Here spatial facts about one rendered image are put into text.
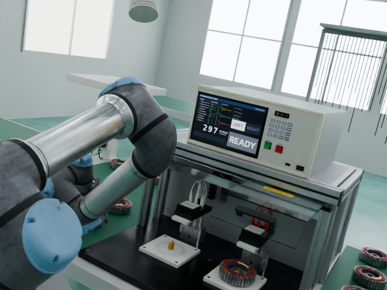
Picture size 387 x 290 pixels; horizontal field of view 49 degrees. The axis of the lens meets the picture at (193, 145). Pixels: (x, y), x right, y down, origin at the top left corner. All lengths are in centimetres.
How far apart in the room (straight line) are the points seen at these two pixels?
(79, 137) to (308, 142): 71
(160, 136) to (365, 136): 673
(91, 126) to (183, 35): 796
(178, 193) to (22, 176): 98
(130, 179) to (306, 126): 55
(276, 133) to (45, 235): 83
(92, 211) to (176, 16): 791
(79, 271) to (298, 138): 77
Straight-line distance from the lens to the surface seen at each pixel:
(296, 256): 156
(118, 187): 118
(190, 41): 877
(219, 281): 134
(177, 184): 169
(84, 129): 93
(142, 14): 245
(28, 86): 674
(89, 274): 135
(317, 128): 133
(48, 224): 77
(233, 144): 142
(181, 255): 144
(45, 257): 75
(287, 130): 135
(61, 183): 133
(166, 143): 105
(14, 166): 80
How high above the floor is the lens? 143
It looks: 12 degrees down
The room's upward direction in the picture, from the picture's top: 11 degrees clockwise
